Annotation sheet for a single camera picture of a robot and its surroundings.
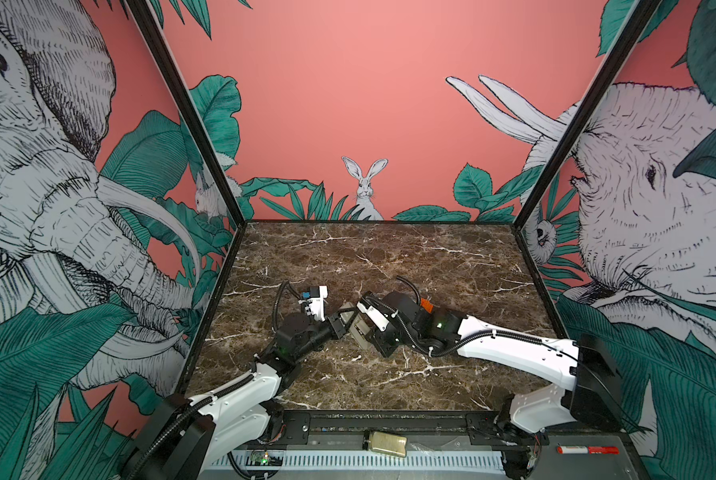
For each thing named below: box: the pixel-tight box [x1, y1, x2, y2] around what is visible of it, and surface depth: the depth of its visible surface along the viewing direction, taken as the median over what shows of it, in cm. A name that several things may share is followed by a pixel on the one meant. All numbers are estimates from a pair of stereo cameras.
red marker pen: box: [557, 446, 620, 455], surface depth 73 cm
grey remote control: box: [347, 303, 372, 351], surface depth 78 cm
